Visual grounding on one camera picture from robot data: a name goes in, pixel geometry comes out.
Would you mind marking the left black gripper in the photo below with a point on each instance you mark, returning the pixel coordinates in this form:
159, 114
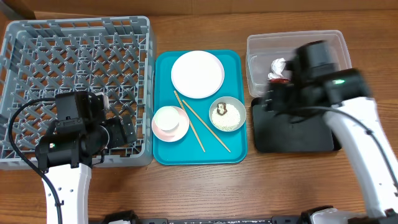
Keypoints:
120, 139

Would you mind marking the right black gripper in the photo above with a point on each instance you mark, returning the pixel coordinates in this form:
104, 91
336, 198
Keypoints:
273, 97

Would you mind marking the white tissue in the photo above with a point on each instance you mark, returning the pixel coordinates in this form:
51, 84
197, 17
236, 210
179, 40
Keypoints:
277, 67

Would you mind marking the white cup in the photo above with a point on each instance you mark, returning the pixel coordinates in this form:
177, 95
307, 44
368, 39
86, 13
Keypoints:
167, 118

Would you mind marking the small pink saucer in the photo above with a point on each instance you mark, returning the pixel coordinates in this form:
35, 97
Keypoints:
175, 134

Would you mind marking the grey bowl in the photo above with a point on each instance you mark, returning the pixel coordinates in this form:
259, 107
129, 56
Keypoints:
234, 101

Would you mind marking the rice and food scraps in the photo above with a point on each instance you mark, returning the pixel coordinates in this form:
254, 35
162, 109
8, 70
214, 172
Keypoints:
225, 117

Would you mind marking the red snack wrapper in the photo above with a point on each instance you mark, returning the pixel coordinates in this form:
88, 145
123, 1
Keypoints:
279, 80

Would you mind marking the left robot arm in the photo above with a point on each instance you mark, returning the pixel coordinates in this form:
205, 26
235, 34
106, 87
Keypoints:
65, 152

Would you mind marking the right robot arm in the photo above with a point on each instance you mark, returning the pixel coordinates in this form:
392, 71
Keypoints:
321, 107

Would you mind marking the grey dishwasher rack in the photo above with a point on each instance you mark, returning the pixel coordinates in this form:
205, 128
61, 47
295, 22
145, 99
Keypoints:
110, 55

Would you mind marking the black tray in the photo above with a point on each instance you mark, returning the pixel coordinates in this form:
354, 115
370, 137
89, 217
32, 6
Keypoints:
286, 134

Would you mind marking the clear plastic storage box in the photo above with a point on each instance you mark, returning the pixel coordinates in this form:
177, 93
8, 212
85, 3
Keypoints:
263, 49

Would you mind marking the wooden chopstick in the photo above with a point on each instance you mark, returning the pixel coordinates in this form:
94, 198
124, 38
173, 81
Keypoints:
190, 123
206, 126

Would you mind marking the teal plastic tray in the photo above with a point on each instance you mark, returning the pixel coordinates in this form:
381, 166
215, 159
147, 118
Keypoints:
187, 151

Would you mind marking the large white plate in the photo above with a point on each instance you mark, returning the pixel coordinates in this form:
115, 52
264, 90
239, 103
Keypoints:
197, 74

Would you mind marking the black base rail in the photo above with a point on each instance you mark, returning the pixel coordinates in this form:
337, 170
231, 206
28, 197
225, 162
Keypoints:
217, 220

